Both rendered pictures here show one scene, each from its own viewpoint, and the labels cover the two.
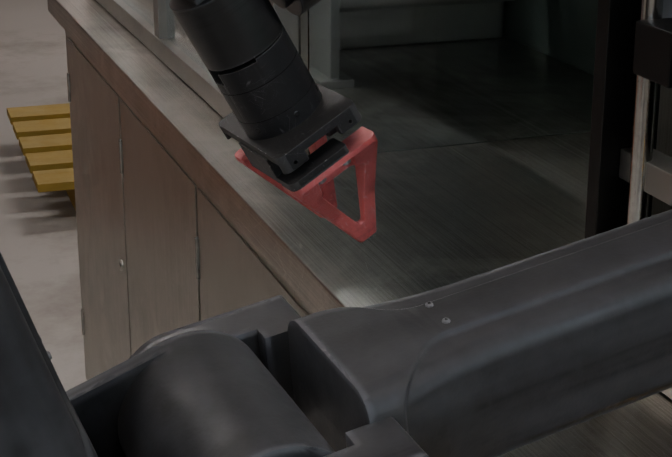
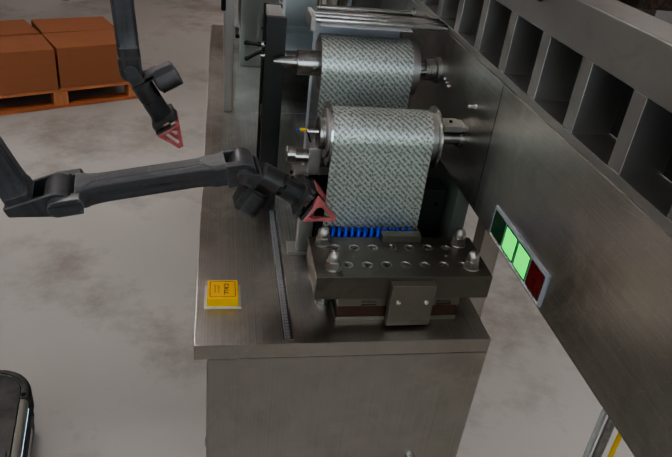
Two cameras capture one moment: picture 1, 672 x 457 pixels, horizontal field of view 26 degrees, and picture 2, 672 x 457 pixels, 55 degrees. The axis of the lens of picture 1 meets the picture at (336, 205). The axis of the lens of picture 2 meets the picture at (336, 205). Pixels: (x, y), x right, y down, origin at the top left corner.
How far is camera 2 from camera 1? 103 cm
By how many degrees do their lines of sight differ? 13
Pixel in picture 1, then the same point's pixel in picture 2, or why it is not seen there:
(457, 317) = (99, 178)
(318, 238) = (215, 137)
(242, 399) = (57, 185)
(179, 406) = (48, 184)
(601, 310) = (123, 181)
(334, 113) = (168, 118)
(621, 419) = not seen: hidden behind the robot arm
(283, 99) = (157, 113)
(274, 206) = (212, 125)
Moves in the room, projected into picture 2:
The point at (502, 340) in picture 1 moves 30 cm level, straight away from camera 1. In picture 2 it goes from (103, 183) to (177, 132)
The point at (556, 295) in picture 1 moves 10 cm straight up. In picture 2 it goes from (117, 177) to (114, 133)
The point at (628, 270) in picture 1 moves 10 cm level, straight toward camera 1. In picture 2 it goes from (132, 175) to (100, 194)
